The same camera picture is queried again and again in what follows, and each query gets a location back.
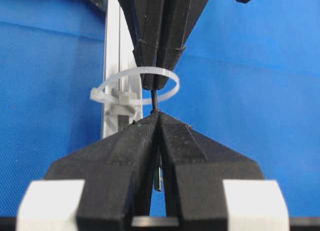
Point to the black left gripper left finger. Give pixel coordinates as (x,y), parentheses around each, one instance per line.
(118,173)

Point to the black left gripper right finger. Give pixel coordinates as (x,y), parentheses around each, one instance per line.
(194,169)

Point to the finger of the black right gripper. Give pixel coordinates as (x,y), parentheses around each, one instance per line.
(144,21)

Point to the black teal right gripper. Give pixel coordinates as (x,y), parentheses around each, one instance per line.
(178,20)

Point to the white zip tie loop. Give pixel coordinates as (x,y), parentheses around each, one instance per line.
(133,98)

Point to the silver aluminium extrusion frame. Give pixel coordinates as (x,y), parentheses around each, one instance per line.
(118,89)

